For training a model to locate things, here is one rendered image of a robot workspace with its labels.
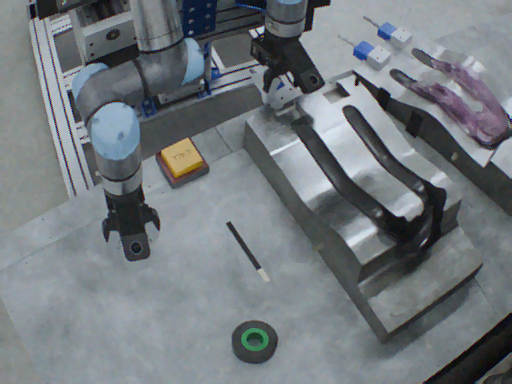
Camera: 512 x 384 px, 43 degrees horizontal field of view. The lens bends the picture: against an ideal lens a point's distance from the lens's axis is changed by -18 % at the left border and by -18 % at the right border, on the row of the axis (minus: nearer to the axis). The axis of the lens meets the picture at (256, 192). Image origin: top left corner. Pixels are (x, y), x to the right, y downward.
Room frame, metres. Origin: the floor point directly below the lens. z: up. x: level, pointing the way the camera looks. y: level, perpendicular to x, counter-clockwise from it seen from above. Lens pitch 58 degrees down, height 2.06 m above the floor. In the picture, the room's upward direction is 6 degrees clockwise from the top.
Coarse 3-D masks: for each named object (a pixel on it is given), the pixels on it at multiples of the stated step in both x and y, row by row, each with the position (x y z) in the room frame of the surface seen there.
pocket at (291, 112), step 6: (294, 102) 0.93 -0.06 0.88; (282, 108) 0.92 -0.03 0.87; (288, 108) 0.92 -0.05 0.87; (294, 108) 0.93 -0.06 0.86; (300, 108) 0.92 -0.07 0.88; (276, 114) 0.90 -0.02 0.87; (282, 114) 0.91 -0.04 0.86; (288, 114) 0.91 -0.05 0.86; (294, 114) 0.91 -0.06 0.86; (300, 114) 0.91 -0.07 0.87; (306, 114) 0.90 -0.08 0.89; (282, 120) 0.90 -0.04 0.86; (288, 120) 0.90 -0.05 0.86
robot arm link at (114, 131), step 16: (96, 112) 0.65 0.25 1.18; (112, 112) 0.64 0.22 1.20; (128, 112) 0.64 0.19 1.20; (96, 128) 0.61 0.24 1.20; (112, 128) 0.61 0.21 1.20; (128, 128) 0.61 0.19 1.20; (96, 144) 0.59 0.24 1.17; (112, 144) 0.59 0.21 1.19; (128, 144) 0.60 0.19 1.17; (96, 160) 0.61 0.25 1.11; (112, 160) 0.58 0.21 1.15; (128, 160) 0.59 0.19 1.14; (112, 176) 0.58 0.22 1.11; (128, 176) 0.59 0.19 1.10
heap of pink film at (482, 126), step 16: (432, 64) 1.13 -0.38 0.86; (448, 64) 1.11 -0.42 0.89; (464, 64) 1.11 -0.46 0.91; (432, 80) 1.05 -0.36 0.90; (464, 80) 1.05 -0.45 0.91; (480, 80) 1.07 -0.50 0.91; (432, 96) 0.99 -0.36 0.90; (448, 96) 0.98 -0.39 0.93; (480, 96) 1.03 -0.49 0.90; (448, 112) 0.96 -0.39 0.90; (464, 112) 0.95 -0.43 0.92; (480, 112) 0.98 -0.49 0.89; (496, 112) 0.99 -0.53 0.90; (464, 128) 0.93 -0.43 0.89; (480, 128) 0.93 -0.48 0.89; (496, 128) 0.94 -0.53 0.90
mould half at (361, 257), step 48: (288, 144) 0.82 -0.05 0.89; (336, 144) 0.84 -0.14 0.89; (288, 192) 0.75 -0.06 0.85; (336, 192) 0.73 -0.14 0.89; (384, 192) 0.73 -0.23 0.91; (336, 240) 0.63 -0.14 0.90; (384, 240) 0.62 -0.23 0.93; (384, 288) 0.56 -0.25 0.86; (432, 288) 0.56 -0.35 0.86; (384, 336) 0.47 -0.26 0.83
